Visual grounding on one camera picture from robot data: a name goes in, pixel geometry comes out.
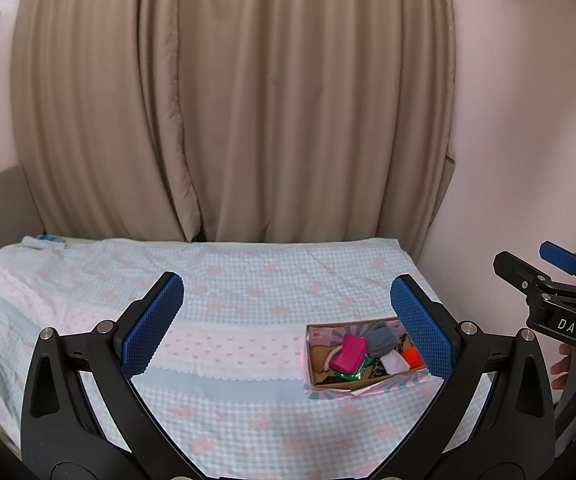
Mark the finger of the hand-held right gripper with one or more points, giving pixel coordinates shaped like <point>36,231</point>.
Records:
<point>518,270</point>
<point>560,256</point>

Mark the patterned cardboard box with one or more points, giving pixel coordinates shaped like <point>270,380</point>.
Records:
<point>348,394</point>

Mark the green packet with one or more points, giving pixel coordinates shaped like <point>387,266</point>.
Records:
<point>353,375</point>

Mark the small blue cloth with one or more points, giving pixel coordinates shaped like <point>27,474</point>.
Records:
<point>51,238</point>

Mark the beige curtain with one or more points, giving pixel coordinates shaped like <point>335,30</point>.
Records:
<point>268,110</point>

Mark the grey sock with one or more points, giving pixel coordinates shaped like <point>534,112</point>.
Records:
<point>383,340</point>

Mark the checkered bow-print blanket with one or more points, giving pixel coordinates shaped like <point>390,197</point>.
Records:
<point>243,285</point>

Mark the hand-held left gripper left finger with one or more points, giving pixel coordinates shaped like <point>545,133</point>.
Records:
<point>152,325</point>

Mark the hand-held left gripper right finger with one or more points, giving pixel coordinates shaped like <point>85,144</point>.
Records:
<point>420,327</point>

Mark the white cloth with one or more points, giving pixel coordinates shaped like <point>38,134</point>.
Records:
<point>395,362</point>

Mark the black cloth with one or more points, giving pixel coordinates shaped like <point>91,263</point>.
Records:
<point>375,371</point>

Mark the magenta zip pouch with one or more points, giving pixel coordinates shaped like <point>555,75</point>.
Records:
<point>348,355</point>

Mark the orange fluffy pom-pom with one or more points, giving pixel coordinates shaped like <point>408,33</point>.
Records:
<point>412,357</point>

